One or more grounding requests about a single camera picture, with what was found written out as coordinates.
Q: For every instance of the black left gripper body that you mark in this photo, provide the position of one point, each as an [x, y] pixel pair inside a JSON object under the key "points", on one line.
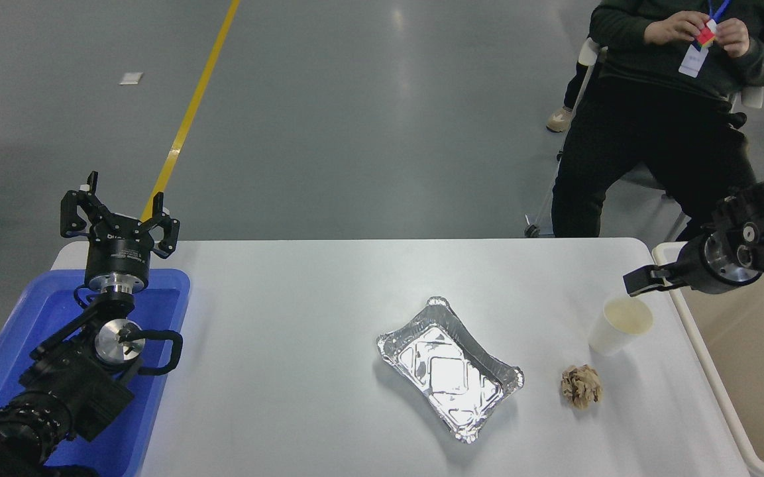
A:
{"points": [[118, 252]]}

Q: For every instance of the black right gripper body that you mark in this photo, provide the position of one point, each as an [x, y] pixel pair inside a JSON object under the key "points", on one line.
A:
{"points": [[694, 268]]}

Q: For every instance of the white paper cup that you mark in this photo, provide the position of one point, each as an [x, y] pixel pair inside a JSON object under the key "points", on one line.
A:
{"points": [[610, 334]]}

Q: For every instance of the colourful puzzle cube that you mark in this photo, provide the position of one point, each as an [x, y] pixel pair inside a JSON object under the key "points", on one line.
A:
{"points": [[707, 33]]}

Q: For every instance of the person's left hand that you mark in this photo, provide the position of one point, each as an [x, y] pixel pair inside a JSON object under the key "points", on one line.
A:
{"points": [[734, 36]]}

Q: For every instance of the person's right hand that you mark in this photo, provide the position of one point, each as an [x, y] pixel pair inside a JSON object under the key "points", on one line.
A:
{"points": [[670, 28]]}

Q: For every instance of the blue plastic tray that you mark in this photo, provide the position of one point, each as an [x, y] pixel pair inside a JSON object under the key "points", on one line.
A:
{"points": [[37, 311]]}

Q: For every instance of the large pale bin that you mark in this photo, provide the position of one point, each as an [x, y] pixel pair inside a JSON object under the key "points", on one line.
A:
{"points": [[753, 371]]}

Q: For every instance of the crumpled tan paper ball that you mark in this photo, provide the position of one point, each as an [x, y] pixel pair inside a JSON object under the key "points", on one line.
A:
{"points": [[582, 387]]}

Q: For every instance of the person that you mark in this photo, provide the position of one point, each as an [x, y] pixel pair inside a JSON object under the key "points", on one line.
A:
{"points": [[627, 132], [559, 119]]}

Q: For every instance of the white paper scrap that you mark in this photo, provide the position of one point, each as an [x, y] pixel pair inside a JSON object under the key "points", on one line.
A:
{"points": [[131, 77]]}

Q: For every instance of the white chair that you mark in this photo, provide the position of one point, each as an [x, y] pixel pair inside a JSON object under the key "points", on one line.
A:
{"points": [[753, 97]]}

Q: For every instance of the silver foil tray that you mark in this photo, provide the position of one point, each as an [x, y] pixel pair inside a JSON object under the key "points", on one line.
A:
{"points": [[448, 371]]}

